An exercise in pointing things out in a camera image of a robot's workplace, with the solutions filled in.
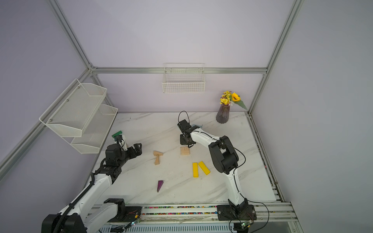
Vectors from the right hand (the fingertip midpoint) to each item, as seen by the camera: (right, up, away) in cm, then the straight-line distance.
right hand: (187, 142), depth 100 cm
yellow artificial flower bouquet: (+27, +30, -7) cm, 41 cm away
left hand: (-31, -2, -15) cm, 35 cm away
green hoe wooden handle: (-52, +6, +3) cm, 52 cm away
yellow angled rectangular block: (+11, -15, -10) cm, 21 cm away
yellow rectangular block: (+5, -15, -12) cm, 20 cm away
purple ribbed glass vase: (+28, +21, +10) cm, 36 cm away
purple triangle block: (-15, -22, -19) cm, 32 cm away
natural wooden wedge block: (-19, -11, -8) cm, 24 cm away
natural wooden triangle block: (-21, -7, -3) cm, 23 cm away
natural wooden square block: (-1, -6, -2) cm, 6 cm away
